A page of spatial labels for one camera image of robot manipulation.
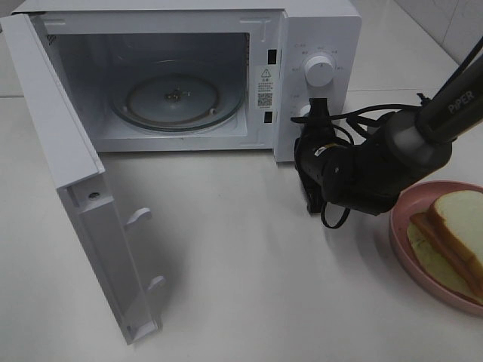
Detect white warning label sticker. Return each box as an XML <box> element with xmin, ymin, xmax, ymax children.
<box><xmin>255</xmin><ymin>65</ymin><xmax>277</xmax><ymax>109</ymax></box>

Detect glass microwave turntable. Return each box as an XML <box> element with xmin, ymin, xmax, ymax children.
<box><xmin>109</xmin><ymin>72</ymin><xmax>245</xmax><ymax>132</ymax></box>

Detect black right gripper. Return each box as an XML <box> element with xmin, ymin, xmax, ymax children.
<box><xmin>294</xmin><ymin>98</ymin><xmax>343</xmax><ymax>189</ymax></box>

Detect white bread sandwich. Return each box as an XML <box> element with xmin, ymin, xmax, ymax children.
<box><xmin>406</xmin><ymin>190</ymin><xmax>482</xmax><ymax>304</ymax></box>

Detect white microwave oven body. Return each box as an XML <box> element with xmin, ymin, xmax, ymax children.
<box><xmin>10</xmin><ymin>1</ymin><xmax>361</xmax><ymax>162</ymax></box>

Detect pink plate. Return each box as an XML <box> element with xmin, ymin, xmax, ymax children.
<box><xmin>389</xmin><ymin>180</ymin><xmax>482</xmax><ymax>318</ymax></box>

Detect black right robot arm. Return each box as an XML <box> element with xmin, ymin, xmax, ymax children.
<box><xmin>291</xmin><ymin>42</ymin><xmax>482</xmax><ymax>228</ymax></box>

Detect upper white power knob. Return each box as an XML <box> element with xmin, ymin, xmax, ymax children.
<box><xmin>304</xmin><ymin>54</ymin><xmax>335</xmax><ymax>87</ymax></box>

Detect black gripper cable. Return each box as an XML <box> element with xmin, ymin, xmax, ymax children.
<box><xmin>290</xmin><ymin>92</ymin><xmax>431</xmax><ymax>229</ymax></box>

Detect lower white timer knob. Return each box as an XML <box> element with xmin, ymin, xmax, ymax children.
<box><xmin>299</xmin><ymin>104</ymin><xmax>311</xmax><ymax>117</ymax></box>

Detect white microwave door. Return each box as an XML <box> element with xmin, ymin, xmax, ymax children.
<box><xmin>1</xmin><ymin>14</ymin><xmax>159</xmax><ymax>344</ymax></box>

